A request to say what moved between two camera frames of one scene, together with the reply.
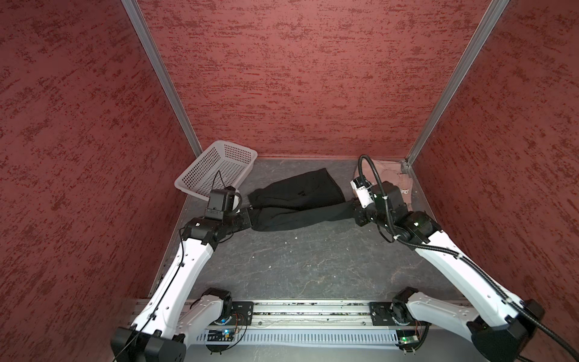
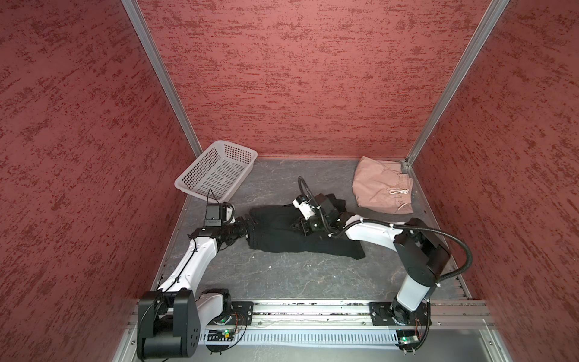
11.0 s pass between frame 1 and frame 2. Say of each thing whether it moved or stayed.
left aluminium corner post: stayed
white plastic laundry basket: stayed
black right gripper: moved
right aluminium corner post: stayed
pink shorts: stayed
